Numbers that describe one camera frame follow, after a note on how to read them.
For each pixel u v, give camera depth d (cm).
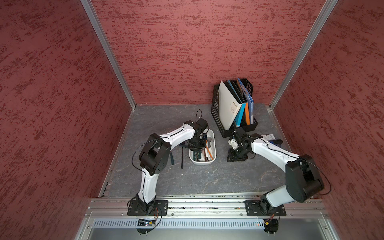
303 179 44
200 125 76
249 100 85
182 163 90
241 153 73
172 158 92
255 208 74
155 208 68
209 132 98
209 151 94
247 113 90
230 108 88
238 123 95
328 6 71
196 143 79
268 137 101
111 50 88
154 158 51
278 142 97
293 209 76
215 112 107
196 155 90
